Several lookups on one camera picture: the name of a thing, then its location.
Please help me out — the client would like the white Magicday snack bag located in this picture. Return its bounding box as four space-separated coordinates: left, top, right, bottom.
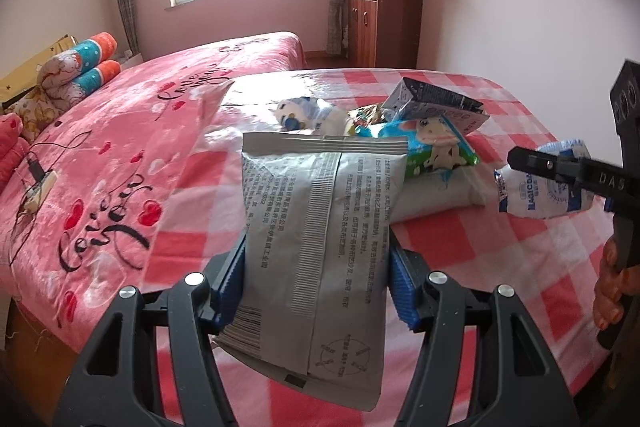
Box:
494 165 594 219

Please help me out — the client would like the blue green cow bag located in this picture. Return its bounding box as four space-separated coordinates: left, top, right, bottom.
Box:
355 116 480 179

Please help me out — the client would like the white grey pouch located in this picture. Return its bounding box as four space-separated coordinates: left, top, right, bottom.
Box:
390 167 490 225

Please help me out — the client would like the grey printed foil bag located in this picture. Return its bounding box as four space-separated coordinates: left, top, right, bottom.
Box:
217 132 408 411

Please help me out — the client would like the small milk carton box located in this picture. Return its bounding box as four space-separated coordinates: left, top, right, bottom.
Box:
382 77 489 135

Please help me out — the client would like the yellow green oatmeal bag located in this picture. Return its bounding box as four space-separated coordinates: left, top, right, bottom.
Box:
345 103 386 135

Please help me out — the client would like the person's right hand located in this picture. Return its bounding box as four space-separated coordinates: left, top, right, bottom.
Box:
592 236 640 331

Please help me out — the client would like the red white checkered tablecloth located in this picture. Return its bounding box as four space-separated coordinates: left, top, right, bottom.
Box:
143 69 612 426

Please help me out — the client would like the pink love you bedspread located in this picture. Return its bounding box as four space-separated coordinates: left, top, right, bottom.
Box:
1 31 305 350

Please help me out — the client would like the white power strip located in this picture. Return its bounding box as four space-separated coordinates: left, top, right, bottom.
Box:
21 171 58 215

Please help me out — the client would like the folded pink love blanket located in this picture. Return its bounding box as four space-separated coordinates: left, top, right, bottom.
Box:
0 113 29 192

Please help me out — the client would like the floral beige pillow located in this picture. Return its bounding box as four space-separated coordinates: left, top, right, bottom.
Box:
6 87 61 143

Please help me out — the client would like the brown wooden cabinet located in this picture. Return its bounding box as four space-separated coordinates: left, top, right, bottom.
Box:
346 0 423 69

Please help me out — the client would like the lower rolled colourful quilt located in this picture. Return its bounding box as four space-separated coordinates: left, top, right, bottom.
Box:
44 60 122 113

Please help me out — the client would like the rolled colourful quilt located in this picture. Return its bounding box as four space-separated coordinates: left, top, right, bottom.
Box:
44 60 122 113
37 31 117 89

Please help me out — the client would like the yellow headboard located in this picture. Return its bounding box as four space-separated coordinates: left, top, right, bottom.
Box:
1 35 77 109

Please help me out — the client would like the small white blue bottle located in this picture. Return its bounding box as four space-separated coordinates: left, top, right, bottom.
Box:
274 96 349 135

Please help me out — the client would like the upper rolled colourful quilt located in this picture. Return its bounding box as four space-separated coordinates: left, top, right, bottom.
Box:
37 31 117 89

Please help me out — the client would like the black charger cable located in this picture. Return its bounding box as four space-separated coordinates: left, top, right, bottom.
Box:
6 128 94 268

